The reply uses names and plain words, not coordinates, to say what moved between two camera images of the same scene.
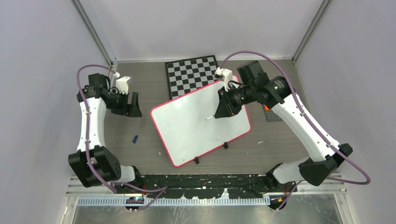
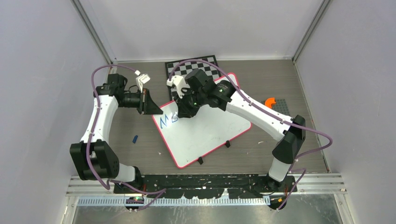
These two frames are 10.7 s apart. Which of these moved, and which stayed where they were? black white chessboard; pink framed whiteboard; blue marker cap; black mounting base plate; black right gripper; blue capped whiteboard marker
Moved: black right gripper; blue capped whiteboard marker
Stayed: pink framed whiteboard; black mounting base plate; blue marker cap; black white chessboard
